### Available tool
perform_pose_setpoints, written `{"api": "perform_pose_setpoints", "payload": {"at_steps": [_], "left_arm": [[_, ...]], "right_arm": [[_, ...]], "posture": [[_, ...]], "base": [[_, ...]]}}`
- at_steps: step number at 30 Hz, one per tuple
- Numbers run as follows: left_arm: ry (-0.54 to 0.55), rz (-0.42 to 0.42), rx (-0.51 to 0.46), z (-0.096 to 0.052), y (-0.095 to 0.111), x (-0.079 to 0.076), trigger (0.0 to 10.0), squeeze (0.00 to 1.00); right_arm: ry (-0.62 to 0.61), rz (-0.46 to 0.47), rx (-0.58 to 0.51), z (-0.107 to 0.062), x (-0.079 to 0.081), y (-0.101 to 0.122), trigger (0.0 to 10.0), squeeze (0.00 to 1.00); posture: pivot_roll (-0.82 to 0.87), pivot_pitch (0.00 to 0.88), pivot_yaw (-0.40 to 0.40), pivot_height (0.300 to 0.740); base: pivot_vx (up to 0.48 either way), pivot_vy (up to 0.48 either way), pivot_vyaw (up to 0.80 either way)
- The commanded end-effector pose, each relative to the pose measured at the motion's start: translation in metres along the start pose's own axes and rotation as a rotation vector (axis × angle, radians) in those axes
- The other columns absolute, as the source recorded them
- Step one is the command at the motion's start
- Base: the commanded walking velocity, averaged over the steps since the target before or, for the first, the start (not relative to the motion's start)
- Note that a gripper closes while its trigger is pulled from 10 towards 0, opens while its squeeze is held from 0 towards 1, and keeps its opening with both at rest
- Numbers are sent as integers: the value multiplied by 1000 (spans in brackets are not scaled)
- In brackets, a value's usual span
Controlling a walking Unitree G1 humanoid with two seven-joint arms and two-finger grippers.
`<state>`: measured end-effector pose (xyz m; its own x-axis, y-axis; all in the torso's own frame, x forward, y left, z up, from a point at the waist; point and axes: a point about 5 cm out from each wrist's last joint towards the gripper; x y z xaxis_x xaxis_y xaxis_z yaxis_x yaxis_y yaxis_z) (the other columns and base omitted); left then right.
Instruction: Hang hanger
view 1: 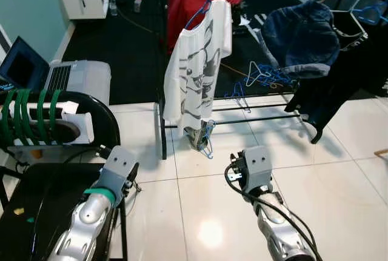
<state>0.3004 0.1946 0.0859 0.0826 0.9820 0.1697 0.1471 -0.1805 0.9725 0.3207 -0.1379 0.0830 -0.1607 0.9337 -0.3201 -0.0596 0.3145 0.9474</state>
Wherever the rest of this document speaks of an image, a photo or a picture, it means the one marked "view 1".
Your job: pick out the black metal clothes rack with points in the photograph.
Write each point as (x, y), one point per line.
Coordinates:
(163, 143)

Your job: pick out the black round-back chair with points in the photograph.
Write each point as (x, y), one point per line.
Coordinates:
(106, 115)

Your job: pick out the red cloth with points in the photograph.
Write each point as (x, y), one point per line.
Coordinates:
(182, 6)

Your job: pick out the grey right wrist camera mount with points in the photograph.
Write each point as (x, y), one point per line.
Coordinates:
(257, 167)

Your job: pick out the dark t-shirt white lettering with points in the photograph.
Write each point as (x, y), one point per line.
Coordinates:
(345, 79)

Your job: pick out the green hanger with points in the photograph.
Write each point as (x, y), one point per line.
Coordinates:
(55, 108)
(42, 111)
(19, 115)
(28, 112)

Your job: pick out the blue denim shorts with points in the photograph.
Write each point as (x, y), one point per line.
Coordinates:
(300, 37)

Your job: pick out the black laptop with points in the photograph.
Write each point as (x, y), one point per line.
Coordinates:
(21, 67)

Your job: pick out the white printed t-shirt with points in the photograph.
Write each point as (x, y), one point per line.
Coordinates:
(194, 73)

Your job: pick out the small grey box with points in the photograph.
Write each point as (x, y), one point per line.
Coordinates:
(138, 5)

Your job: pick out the tangled blue hanger bundle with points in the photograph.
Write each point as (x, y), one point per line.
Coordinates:
(276, 79)

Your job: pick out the light wooden frame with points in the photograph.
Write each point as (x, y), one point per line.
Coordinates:
(382, 152)

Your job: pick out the grey vented appliance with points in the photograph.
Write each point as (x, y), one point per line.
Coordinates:
(85, 79)

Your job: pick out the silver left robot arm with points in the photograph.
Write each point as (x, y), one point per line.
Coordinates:
(85, 224)

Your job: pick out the white paper sheet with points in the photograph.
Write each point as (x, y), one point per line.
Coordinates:
(245, 21)

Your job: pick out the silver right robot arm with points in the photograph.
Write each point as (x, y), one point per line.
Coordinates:
(279, 231)

